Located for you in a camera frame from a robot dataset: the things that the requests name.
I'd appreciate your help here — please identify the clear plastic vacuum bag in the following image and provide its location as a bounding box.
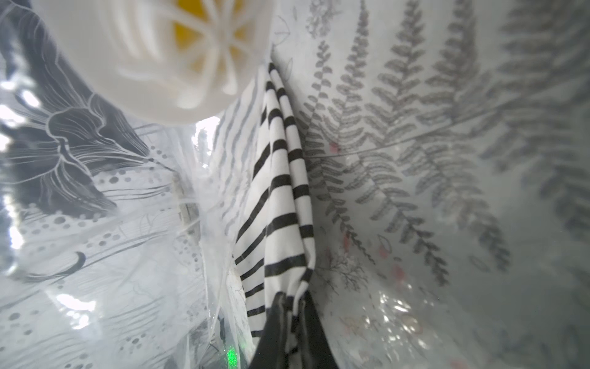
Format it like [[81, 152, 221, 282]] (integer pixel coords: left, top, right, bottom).
[[1, 1, 589, 368]]

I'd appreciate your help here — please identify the black white striped garment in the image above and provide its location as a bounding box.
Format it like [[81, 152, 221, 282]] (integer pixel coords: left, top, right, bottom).
[[212, 64, 316, 356]]

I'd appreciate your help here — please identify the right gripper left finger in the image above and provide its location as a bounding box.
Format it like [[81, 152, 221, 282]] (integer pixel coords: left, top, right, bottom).
[[249, 292, 290, 369]]

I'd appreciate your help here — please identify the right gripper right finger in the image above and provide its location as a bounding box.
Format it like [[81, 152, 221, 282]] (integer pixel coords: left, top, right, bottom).
[[297, 292, 338, 369]]

